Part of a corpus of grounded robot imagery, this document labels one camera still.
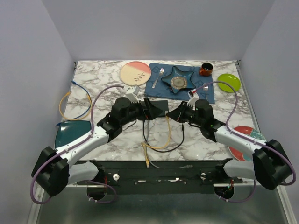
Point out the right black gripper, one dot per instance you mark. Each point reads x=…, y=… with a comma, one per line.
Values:
x=178, y=114

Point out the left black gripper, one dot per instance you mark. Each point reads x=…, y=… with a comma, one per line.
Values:
x=151, y=112

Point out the dark grey network switch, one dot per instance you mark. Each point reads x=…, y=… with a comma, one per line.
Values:
x=162, y=105

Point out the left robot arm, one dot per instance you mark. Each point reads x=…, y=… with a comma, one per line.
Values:
x=51, y=170

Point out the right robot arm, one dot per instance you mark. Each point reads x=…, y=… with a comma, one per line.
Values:
x=269, y=165

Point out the blue cloth placemat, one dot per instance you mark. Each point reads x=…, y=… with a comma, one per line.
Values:
x=162, y=90

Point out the blue star shaped dish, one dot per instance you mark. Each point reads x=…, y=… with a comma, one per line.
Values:
x=179, y=80

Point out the silver spoon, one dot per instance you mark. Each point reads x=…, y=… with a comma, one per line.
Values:
x=205, y=89

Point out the pink cream round plate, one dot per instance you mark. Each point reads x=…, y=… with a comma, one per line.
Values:
x=135, y=73

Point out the silver fork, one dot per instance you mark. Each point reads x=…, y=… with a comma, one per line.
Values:
x=159, y=75

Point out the orange brown mug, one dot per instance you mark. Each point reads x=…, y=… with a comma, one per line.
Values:
x=206, y=69

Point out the green round plate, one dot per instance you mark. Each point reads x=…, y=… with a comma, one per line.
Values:
x=230, y=79

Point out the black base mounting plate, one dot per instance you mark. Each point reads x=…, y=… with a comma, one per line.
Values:
x=168, y=177

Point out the red teal patterned plate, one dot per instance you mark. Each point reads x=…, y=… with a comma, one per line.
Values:
x=251, y=132

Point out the teal square plate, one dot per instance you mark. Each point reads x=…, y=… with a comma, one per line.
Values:
x=69, y=131

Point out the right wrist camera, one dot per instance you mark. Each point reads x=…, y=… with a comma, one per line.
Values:
x=193, y=97

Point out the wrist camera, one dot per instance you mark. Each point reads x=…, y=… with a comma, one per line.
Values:
x=193, y=97
x=131, y=92

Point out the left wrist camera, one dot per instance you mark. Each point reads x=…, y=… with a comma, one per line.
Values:
x=131, y=92

